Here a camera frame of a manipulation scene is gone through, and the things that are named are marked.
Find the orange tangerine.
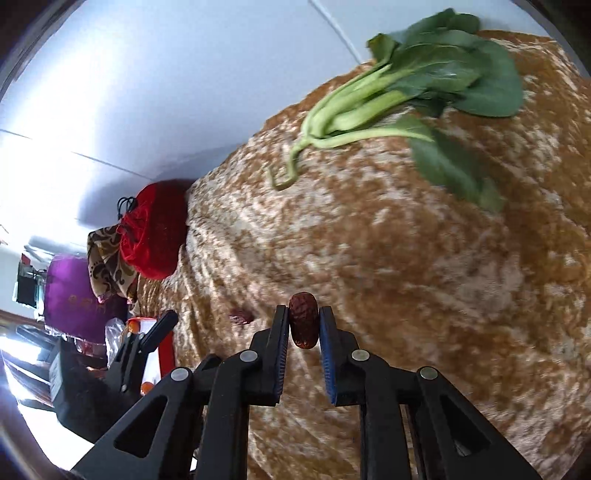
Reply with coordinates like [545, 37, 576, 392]
[140, 382, 154, 396]
[127, 320, 140, 334]

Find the red jujube date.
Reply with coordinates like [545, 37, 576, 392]
[228, 309, 256, 326]
[288, 292, 320, 349]

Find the red white box tray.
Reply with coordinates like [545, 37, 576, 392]
[127, 317, 175, 386]

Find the clear plastic bag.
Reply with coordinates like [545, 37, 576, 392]
[104, 318, 126, 367]

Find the purple shopping bag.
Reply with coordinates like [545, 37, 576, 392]
[43, 255, 127, 344]

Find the brown patterned cloth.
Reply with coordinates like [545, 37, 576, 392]
[87, 225, 138, 305]

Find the brown velvet blanket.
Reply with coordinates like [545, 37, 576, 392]
[135, 31, 590, 479]

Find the green bok choy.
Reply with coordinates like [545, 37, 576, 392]
[270, 8, 524, 213]

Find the red velvet drawstring pouch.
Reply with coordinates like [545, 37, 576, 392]
[117, 180, 188, 280]

